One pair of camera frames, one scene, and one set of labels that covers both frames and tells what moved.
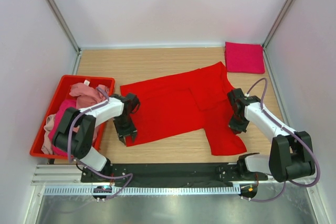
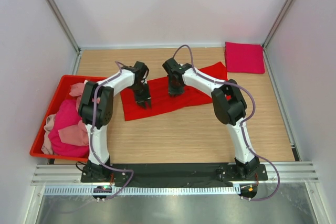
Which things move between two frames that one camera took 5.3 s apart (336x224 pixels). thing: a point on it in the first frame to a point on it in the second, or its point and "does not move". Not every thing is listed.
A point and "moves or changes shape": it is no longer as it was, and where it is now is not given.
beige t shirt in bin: [48, 127] does not move
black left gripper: [122, 133] to [140, 100]
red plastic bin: [61, 92] does not move
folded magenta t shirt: [244, 57] does not move
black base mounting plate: [180, 174] does not move
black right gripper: [237, 128] to [171, 91]
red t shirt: [184, 103] moves or changes shape
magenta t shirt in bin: [63, 106] does not move
